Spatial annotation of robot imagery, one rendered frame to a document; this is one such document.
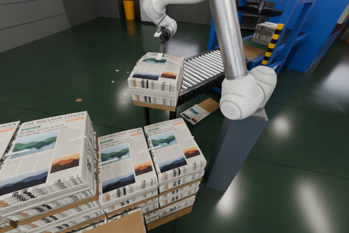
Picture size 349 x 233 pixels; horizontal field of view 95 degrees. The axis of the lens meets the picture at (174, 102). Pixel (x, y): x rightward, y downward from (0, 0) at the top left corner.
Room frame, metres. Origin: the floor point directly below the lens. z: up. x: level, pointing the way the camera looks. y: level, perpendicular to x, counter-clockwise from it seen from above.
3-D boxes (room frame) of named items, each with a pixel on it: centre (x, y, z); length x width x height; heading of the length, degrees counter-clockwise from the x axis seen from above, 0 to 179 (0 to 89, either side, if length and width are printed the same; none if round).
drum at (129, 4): (7.45, 2.08, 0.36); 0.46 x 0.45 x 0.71; 169
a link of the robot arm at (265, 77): (0.78, -0.47, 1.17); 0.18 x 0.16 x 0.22; 137
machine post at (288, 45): (2.31, -1.56, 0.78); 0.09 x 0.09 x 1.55; 43
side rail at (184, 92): (1.55, -0.46, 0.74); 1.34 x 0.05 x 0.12; 133
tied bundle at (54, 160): (0.38, 0.52, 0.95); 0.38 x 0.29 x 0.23; 23
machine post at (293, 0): (1.90, -1.12, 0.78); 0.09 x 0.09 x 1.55; 43
